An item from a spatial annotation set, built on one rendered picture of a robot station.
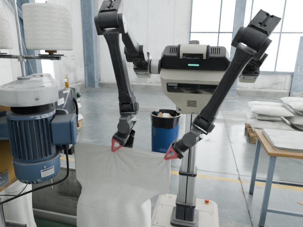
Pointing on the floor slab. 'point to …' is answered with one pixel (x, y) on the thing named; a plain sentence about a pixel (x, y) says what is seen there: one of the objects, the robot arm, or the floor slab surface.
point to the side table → (261, 139)
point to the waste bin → (164, 129)
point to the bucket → (130, 139)
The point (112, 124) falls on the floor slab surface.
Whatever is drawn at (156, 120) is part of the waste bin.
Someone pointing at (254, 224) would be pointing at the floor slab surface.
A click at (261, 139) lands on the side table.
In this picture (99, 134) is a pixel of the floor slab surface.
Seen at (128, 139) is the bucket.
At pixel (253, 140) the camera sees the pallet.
